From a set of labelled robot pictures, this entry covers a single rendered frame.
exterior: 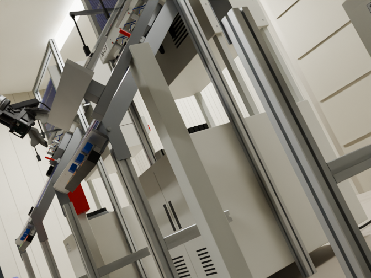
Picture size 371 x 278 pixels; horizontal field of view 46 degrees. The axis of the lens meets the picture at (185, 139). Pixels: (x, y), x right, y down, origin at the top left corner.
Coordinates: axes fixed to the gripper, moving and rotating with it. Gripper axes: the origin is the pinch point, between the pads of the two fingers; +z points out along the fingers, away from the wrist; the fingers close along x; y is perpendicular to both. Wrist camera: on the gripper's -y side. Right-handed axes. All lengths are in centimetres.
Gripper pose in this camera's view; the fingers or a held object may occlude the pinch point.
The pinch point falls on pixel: (56, 133)
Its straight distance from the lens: 164.8
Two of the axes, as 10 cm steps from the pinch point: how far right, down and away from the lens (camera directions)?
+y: -1.4, 6.0, -7.9
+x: 5.3, -6.3, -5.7
